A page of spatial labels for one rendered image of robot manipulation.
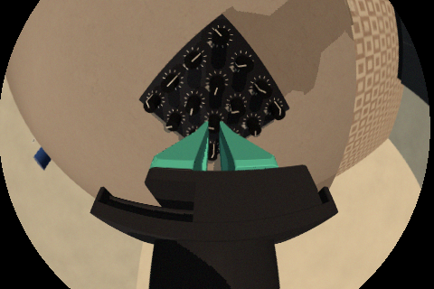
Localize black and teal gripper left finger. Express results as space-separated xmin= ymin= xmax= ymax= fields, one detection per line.
xmin=149 ymin=122 xmax=209 ymax=171

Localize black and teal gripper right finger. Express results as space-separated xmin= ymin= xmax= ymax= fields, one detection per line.
xmin=219 ymin=121 xmax=278 ymax=171

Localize black knob box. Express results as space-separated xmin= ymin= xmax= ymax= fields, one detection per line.
xmin=139 ymin=14 xmax=289 ymax=161

